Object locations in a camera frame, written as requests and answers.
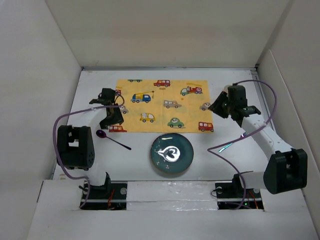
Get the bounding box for yellow car print cloth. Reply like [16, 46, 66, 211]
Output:
[108, 79, 214, 133]

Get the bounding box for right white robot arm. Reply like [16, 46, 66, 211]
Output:
[209, 84, 308, 197]

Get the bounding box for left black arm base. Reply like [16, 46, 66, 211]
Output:
[80, 182, 128, 211]

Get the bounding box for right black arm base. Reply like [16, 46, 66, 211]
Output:
[210, 173, 264, 210]

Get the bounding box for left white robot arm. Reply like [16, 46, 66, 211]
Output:
[52, 88, 125, 181]

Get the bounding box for pink cup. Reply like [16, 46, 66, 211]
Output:
[223, 85, 231, 93]

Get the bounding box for purple metallic spoon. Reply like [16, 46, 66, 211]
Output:
[95, 129, 132, 150]

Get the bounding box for iridescent metallic fork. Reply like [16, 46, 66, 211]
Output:
[218, 132, 247, 153]

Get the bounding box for dark teal plate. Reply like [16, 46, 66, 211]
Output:
[150, 133, 195, 175]

